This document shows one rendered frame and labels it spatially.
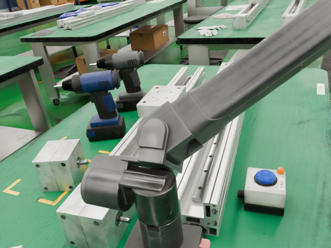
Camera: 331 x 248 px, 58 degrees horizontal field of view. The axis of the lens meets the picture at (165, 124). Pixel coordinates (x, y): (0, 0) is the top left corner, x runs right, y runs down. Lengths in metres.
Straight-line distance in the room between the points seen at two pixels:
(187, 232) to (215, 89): 0.21
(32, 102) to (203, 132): 2.12
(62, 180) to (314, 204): 0.59
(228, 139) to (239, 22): 1.71
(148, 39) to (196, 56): 2.07
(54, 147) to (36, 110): 1.63
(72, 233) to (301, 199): 0.49
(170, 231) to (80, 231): 0.26
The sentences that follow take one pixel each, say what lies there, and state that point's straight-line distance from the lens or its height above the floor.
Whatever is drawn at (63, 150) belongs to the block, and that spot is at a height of 0.87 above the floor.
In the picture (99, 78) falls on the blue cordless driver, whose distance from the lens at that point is 0.92.
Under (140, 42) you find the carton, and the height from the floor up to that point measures 0.33.
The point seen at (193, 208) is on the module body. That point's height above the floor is 0.82.
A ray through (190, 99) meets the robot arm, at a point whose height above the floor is 1.11.
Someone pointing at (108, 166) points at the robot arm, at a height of 1.03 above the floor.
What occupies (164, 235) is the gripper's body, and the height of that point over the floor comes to 0.96.
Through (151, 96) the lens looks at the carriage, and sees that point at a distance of 0.94.
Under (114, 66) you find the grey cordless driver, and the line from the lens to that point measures 1.12.
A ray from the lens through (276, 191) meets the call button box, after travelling 0.66.
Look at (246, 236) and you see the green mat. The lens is 0.64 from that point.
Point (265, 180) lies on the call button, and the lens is 0.66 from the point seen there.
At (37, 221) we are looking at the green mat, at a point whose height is 0.78.
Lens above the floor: 1.26
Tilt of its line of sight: 28 degrees down
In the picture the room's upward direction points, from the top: 7 degrees counter-clockwise
